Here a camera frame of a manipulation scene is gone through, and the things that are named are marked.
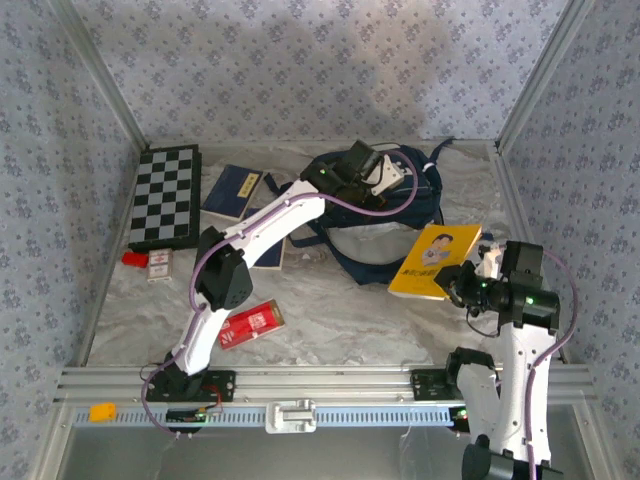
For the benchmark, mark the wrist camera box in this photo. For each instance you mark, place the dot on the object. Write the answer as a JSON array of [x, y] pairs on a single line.
[[387, 175], [490, 257]]

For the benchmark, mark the black and white chessboard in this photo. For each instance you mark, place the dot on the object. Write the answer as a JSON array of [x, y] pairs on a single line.
[[162, 197]]

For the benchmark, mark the yellow cartoon cover book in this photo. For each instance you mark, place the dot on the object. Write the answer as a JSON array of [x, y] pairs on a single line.
[[430, 260]]

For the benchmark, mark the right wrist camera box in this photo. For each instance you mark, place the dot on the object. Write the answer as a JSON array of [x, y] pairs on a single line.
[[490, 257]]

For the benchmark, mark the silver metal latch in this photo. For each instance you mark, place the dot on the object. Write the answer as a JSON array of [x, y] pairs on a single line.
[[291, 416]]

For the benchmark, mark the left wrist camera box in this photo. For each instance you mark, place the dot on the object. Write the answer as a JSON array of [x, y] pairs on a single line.
[[387, 175]]

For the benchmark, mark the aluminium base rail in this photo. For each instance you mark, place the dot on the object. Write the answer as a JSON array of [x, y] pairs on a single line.
[[320, 380]]

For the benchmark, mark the yellow connector block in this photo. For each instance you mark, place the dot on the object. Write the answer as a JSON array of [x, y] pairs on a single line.
[[102, 412]]

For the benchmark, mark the red box with gold end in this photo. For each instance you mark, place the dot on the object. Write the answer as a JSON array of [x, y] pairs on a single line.
[[252, 324]]

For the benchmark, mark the dark blue book yellow label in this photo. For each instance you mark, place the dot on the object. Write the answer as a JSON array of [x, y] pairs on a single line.
[[230, 192]]

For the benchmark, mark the red white playing card box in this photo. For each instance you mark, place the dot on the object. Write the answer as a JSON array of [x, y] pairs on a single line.
[[160, 265]]

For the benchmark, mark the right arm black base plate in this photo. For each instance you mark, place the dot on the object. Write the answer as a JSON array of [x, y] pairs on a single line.
[[425, 385]]

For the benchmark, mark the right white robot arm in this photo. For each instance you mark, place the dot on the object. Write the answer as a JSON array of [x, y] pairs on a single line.
[[520, 380]]

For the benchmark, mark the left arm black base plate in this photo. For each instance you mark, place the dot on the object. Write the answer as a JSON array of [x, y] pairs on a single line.
[[220, 385]]

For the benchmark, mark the small red block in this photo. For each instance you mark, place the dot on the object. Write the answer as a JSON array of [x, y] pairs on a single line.
[[134, 259]]

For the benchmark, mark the aluminium frame post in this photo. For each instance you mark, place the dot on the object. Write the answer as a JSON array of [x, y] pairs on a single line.
[[102, 75], [540, 75]]

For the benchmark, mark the navy blue backpack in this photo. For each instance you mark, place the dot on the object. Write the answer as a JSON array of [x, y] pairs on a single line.
[[380, 235]]

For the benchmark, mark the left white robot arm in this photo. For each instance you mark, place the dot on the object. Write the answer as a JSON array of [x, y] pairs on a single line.
[[280, 215]]

